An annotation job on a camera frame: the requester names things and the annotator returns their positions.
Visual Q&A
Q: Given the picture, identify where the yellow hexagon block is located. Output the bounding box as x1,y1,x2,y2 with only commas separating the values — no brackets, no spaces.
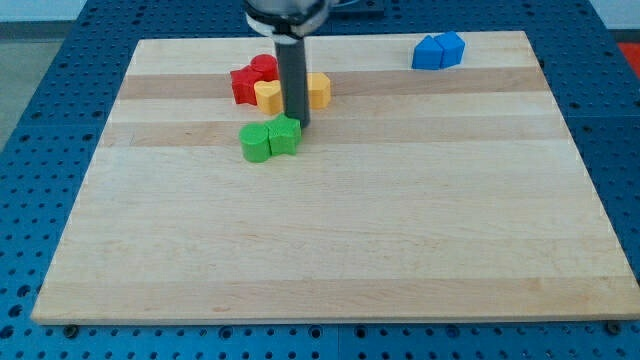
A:
307,72,332,109

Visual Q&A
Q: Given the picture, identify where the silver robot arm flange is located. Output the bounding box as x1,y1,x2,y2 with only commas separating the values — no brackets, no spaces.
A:
243,0,334,44

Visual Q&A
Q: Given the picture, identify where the yellow heart block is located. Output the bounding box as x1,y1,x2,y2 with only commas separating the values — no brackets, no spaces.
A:
254,80,283,115

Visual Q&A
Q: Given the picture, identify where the green star block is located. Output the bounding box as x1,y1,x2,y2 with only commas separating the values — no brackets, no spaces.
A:
265,113,302,156

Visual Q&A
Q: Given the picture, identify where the green cylinder block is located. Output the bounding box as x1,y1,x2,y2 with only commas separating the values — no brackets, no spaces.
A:
239,123,271,163

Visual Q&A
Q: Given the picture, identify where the red star block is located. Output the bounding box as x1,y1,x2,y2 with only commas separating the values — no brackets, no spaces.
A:
230,66,263,105

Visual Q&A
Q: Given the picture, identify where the red cylinder block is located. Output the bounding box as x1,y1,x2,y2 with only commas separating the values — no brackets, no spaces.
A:
249,54,279,82

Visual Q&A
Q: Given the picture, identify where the wooden board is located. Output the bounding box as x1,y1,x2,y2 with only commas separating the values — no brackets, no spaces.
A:
32,31,639,325

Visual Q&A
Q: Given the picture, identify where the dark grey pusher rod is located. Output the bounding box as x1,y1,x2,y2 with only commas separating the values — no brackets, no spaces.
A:
274,39,311,128

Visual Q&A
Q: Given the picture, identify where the blue cube block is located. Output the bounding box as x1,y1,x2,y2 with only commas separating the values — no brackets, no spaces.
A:
412,35,444,70

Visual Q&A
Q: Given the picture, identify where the blue pentagon block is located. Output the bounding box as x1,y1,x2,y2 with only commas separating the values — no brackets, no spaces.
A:
435,31,465,68

